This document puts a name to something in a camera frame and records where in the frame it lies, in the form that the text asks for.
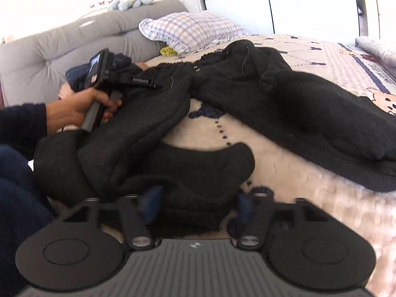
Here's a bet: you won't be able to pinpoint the black fleece garment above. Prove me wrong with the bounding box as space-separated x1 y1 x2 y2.
34 40 395 232

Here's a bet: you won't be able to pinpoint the person's dark sleeve forearm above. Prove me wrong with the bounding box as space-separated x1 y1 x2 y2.
0 103 48 160

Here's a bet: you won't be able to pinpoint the folded dark navy clothes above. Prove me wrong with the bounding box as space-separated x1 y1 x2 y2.
65 53 132 92

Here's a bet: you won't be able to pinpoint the person's left hand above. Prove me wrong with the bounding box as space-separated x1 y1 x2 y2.
46 89 122 135

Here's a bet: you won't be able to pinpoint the grey padded headboard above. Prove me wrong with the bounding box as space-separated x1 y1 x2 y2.
1 0 186 107

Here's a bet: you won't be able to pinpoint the yellow green small item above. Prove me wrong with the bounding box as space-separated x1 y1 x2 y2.
160 46 178 57

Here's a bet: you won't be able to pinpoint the blue plush toy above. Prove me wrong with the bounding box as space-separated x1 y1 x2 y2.
109 0 154 11

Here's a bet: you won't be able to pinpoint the plaid pillow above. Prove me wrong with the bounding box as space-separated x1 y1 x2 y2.
138 11 247 54

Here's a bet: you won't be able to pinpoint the beige patterned bedspread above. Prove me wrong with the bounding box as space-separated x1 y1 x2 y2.
55 33 396 297

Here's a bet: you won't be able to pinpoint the white teal wardrobe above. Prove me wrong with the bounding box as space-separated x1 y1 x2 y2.
203 0 381 43

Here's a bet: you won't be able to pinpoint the folded lilac quilt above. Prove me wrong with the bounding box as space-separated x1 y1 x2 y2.
355 36 396 71

